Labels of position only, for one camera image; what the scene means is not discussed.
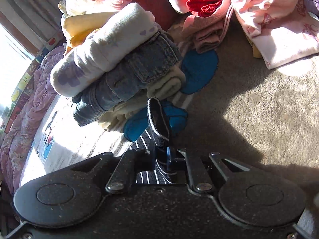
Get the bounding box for white purple folded garment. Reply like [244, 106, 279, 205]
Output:
[50, 3, 158, 98]

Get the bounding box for grey striped curtain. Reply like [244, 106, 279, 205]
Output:
[1, 0, 62, 49]

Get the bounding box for folded blue denim jeans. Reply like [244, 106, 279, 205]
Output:
[73, 30, 182, 127]

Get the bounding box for red knit garment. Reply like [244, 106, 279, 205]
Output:
[186, 0, 223, 18]

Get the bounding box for pink quilted comforter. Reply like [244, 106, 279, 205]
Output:
[1, 45, 65, 195]

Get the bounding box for yellow folded garment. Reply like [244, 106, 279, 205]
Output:
[61, 12, 117, 53]

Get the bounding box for pink printed garment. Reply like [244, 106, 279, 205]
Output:
[231, 0, 318, 70]

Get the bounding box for beige Mickey Mouse blanket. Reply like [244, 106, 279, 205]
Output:
[20, 20, 318, 193]

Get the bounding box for dusty pink folded garment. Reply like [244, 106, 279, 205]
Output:
[182, 5, 233, 53]

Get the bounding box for cream folded garment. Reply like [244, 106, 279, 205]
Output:
[98, 63, 186, 130]

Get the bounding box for colourful alphabet foam mat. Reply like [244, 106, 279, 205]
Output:
[1, 31, 64, 134]

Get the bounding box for dark navy striped garment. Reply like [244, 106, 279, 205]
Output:
[124, 97, 188, 184]

